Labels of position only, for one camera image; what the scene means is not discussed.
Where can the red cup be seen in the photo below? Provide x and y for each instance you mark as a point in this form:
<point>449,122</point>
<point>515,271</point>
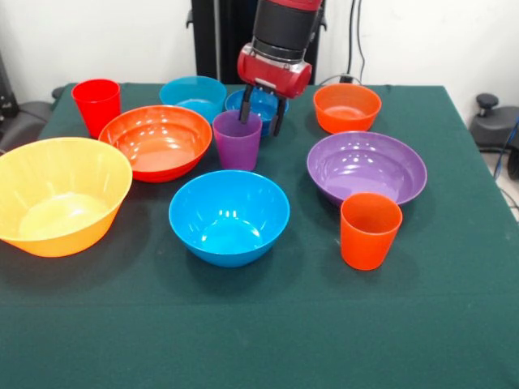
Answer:
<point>97,109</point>

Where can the small dark blue bowl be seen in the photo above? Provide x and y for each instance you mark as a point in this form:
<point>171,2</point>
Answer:
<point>263,107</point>

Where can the teal bowl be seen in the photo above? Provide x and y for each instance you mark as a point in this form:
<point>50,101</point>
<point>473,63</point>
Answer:
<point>190,91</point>

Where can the small orange bowl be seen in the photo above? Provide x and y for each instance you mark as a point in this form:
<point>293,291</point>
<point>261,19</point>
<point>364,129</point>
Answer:
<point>348,117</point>

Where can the wide orange bowl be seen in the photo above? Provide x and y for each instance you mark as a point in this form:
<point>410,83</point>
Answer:
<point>158,150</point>

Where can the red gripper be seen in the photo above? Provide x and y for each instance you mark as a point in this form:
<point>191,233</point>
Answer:
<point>275,75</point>

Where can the wide purple bowl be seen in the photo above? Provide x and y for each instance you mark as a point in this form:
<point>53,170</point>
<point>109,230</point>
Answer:
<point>365,170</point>

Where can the dark green tablecloth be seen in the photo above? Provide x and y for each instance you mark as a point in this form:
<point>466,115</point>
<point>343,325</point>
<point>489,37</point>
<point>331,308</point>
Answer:
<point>284,324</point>

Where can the yellow bowl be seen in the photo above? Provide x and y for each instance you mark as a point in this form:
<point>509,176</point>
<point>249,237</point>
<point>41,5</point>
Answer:
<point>61,210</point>

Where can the black equipment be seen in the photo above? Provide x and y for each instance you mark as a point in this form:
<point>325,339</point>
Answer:
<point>6,101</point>

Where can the orange cup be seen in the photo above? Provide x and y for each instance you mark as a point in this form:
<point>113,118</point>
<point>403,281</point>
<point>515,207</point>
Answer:
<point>367,247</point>

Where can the large blue bowl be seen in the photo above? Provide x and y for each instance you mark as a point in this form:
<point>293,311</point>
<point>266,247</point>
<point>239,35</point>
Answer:
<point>229,235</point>

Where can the purple cup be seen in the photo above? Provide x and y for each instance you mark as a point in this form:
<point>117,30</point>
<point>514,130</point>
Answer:
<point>238,150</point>

